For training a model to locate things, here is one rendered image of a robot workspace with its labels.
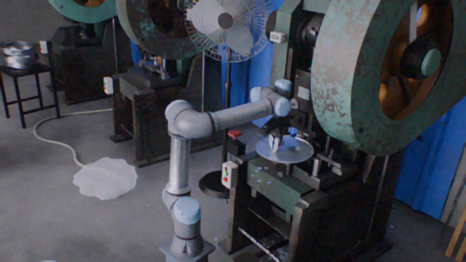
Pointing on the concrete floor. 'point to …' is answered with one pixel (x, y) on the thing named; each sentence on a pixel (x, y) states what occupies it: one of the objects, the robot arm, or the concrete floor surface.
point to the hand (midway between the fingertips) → (273, 150)
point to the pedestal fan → (230, 19)
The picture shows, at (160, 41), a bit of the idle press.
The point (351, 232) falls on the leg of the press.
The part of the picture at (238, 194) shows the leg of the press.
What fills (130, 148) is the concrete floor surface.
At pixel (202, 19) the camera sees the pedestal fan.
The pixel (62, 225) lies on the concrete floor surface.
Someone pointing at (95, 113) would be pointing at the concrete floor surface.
